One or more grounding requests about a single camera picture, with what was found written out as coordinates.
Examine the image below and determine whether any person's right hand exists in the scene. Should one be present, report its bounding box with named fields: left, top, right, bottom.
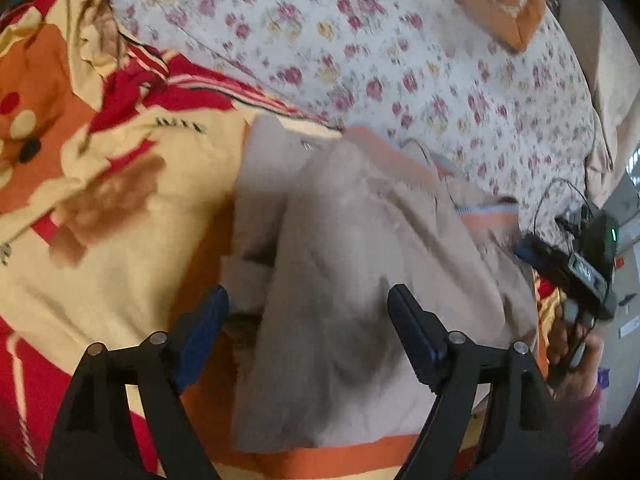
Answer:
left=546, top=305, right=607, bottom=403

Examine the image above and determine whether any floral bed sheet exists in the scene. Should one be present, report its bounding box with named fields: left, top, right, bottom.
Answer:
left=52, top=0, right=603, bottom=243

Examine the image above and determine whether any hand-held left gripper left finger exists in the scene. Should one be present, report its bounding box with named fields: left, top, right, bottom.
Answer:
left=44, top=285, right=231, bottom=480

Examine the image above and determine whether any beige jacket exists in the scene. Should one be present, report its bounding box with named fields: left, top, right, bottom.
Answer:
left=220, top=115, right=545, bottom=455

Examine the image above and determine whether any black cable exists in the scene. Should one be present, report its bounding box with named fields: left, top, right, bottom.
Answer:
left=531, top=176, right=597, bottom=243

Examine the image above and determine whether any yellow red printed blanket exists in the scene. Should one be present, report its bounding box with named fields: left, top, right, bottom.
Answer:
left=0, top=0, right=561, bottom=480

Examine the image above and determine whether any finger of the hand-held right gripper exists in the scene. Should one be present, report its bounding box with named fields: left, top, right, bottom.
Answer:
left=514, top=236, right=576, bottom=288

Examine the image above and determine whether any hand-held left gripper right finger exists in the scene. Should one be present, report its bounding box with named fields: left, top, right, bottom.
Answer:
left=387, top=284, right=572, bottom=480

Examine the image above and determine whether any pink sleeved right forearm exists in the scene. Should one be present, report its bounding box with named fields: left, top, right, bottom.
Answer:
left=564, top=384, right=610, bottom=473

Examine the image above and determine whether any tan curtain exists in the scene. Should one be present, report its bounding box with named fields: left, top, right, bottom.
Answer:
left=559, top=0, right=640, bottom=196

